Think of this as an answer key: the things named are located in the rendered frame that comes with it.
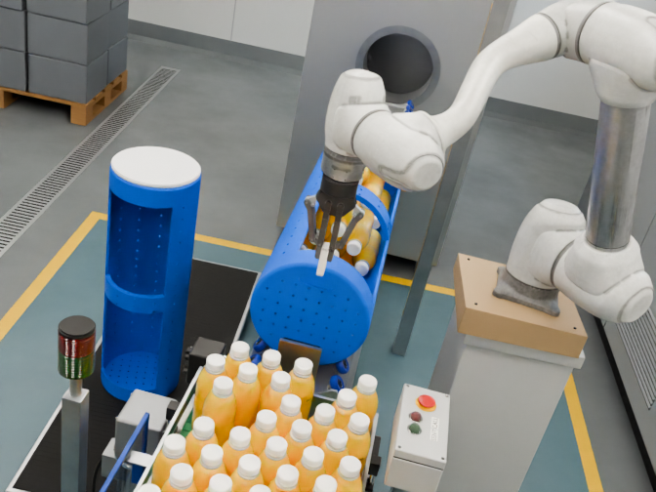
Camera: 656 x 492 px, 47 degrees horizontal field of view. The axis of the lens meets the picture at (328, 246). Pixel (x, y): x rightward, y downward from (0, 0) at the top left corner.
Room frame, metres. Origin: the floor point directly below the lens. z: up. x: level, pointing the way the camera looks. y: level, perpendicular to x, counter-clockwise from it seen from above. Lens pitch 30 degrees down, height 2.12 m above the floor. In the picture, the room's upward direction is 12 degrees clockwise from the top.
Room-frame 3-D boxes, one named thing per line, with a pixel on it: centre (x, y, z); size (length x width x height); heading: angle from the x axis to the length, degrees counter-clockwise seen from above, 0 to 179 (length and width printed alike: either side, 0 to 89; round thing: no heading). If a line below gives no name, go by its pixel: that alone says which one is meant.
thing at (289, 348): (1.39, 0.01, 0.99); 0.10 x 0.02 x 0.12; 86
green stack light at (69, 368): (1.03, 0.40, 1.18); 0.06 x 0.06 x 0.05
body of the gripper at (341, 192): (1.39, 0.00, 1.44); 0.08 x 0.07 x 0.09; 86
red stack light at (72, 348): (1.03, 0.40, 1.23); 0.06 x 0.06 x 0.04
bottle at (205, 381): (1.22, 0.18, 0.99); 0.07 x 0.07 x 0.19
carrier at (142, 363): (2.15, 0.58, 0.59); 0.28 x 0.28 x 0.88
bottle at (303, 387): (1.27, 0.00, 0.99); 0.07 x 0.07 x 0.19
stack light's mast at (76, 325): (1.03, 0.40, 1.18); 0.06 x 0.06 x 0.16
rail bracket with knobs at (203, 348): (1.36, 0.22, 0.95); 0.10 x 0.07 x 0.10; 86
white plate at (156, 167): (2.15, 0.58, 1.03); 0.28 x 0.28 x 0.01
